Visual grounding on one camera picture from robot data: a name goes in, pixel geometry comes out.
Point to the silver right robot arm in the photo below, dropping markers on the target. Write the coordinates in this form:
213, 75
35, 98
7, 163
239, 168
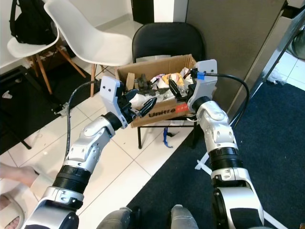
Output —
217, 129

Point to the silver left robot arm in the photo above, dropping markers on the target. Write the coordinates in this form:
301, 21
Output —
90, 143

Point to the white crumpled paper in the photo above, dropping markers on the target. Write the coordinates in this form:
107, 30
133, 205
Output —
140, 99

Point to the yellow white crumpled wrapper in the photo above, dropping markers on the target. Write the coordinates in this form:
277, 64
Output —
167, 80

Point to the brown cardboard box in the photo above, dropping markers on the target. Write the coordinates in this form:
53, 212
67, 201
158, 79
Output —
164, 113

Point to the black padded chair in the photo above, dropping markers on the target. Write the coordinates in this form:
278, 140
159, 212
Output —
167, 40

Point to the white chair with wooden legs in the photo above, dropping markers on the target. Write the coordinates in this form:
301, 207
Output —
90, 40
28, 47

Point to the grey robot left leg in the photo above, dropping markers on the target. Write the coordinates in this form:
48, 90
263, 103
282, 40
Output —
119, 219

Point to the grey robot leg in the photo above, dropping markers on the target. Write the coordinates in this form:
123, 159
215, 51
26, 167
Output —
119, 219
185, 218

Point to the dark blue carpet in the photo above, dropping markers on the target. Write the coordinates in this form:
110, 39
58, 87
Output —
276, 157

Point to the grey robot right leg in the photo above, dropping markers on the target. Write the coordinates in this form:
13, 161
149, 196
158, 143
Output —
185, 218

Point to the beige slipper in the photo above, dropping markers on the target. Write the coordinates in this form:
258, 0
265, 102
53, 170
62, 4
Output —
16, 210
40, 180

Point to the black backpack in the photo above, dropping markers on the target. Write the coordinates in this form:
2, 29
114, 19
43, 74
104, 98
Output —
31, 21

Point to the person's bare foot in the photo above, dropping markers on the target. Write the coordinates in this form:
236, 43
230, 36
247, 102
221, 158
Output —
14, 172

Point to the pale grey right wrist camera mount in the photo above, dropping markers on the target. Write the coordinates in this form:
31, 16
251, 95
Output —
204, 88

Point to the pale grey wrist camera mount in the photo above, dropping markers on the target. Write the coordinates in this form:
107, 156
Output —
204, 88
110, 95

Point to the pale grey left wrist camera mount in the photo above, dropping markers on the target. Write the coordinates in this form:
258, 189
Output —
110, 95

